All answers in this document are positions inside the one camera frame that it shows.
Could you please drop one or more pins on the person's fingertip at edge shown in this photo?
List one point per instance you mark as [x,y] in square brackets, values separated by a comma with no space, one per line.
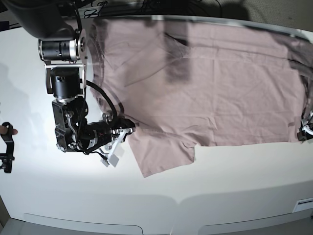
[4,130]

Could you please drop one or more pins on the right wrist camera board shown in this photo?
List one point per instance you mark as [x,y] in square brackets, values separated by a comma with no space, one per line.
[110,160]

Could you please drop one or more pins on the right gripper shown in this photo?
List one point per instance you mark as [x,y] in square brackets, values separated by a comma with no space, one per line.
[120,130]

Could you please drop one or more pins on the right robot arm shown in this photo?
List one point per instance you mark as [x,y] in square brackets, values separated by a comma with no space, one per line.
[62,47]

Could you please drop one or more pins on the pink T-shirt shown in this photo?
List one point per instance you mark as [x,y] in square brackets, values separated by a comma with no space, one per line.
[185,84]

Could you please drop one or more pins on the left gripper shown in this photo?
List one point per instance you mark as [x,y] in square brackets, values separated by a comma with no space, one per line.
[306,128]

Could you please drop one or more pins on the black handheld teleoperation device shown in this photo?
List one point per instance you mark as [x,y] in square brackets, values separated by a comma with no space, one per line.
[7,158]

